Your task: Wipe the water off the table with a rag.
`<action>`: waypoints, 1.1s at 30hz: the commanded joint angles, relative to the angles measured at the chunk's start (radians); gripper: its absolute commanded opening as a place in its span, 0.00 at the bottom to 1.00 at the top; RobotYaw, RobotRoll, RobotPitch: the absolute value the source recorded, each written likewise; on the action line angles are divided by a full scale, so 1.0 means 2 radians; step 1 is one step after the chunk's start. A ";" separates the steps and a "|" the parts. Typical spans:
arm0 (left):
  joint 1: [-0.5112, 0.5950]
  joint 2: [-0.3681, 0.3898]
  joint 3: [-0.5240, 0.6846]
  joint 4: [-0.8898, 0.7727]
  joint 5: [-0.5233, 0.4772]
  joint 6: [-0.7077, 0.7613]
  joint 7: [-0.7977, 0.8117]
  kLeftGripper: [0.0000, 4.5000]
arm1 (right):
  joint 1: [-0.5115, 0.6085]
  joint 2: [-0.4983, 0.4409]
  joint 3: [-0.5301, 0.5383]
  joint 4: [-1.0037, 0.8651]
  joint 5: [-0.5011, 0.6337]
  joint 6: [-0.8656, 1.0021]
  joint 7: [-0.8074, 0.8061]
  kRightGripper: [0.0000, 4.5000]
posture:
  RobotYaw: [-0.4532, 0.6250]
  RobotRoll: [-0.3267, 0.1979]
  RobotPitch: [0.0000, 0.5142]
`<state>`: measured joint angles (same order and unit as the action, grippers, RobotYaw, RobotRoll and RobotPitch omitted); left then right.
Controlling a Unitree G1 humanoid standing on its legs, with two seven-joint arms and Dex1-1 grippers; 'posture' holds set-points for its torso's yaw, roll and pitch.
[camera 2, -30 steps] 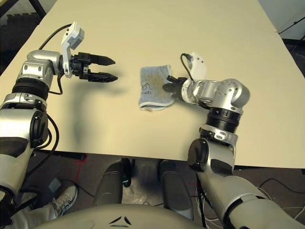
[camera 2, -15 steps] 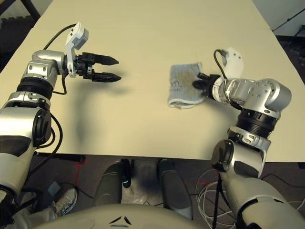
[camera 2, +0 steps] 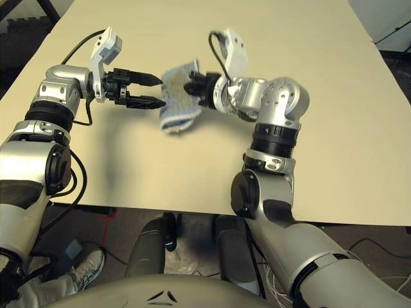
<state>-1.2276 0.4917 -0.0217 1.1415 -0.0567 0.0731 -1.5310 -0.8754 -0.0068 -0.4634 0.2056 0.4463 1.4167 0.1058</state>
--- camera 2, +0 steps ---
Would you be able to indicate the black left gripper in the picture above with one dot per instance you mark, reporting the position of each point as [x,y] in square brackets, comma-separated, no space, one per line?
[117,85]

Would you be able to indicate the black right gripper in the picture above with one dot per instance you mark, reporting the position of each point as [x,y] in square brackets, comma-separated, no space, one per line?
[207,88]

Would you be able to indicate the blue and white knitted rag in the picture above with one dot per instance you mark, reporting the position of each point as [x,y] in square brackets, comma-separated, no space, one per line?
[176,102]

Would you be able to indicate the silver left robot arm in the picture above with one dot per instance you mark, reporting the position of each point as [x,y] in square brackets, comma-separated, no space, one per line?
[57,75]

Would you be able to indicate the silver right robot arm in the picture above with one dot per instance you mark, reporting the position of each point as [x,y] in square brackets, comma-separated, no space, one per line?
[279,96]

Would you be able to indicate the black metal pole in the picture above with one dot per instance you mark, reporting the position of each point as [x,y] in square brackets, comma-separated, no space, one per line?
[51,7]

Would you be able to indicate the black foam floor mat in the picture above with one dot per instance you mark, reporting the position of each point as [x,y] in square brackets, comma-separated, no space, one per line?
[19,48]

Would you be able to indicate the grey left robot leg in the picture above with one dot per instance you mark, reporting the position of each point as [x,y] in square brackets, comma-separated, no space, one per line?
[144,250]

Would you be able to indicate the grey robot leg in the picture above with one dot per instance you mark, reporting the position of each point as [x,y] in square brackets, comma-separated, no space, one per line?
[144,250]
[231,250]

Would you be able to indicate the grey right robot leg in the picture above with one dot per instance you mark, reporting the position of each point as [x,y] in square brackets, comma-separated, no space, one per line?
[231,250]

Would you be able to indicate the small grey box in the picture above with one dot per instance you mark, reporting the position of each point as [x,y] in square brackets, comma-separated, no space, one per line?
[74,249]

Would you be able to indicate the clear plastic sheet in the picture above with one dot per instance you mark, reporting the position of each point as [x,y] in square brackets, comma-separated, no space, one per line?
[192,260]

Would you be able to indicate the white sneaker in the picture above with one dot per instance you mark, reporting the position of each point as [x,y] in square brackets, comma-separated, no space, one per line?
[91,263]

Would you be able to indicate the grey robot torso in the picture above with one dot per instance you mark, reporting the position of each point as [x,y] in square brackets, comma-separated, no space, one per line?
[128,295]

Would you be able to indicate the grey metal cabinet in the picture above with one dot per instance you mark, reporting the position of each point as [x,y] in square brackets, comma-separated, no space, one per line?
[395,16]

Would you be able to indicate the beige trouser leg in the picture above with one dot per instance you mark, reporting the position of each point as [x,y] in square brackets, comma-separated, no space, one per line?
[48,292]

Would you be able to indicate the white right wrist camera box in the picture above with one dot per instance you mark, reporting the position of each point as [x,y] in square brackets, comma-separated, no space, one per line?
[237,54]

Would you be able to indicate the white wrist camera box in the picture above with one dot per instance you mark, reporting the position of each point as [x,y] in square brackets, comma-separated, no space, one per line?
[237,54]
[107,41]

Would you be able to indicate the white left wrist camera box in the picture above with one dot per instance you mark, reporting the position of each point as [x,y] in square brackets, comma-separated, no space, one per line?
[107,41]

